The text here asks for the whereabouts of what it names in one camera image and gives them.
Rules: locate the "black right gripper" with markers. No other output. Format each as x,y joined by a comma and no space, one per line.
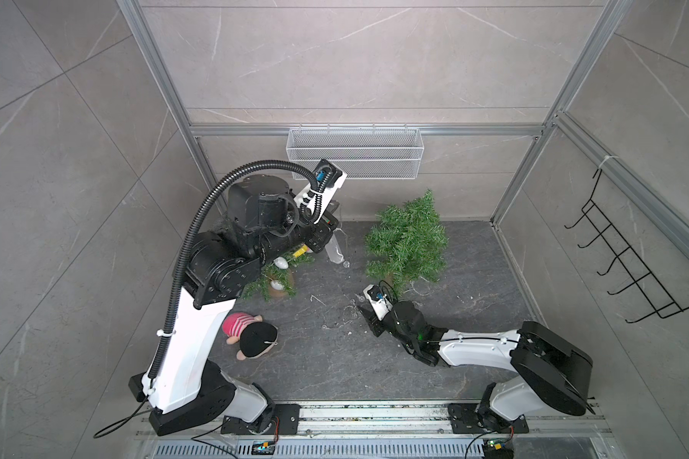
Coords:
372,321

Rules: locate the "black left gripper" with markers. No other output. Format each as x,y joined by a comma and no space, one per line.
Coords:
317,230

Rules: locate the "clear bulb string light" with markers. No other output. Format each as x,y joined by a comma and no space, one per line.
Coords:
336,315

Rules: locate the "small green christmas tree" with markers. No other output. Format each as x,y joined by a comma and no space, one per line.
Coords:
407,243
262,288

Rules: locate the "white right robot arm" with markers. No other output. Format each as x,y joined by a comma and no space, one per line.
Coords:
550,372

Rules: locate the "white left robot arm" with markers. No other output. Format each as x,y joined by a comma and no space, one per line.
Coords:
183,387

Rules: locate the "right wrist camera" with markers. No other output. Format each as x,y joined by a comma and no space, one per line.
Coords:
379,300

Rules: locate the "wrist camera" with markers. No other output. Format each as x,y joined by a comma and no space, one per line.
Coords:
379,300
312,202

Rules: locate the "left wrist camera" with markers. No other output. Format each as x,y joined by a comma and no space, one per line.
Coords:
312,202

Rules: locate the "white wire mesh basket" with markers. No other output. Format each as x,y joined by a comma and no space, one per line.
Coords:
363,153

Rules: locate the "metal base rail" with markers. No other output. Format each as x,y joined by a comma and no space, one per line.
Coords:
320,420

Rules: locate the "black wire hook rack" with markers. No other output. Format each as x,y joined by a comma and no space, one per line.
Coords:
627,259

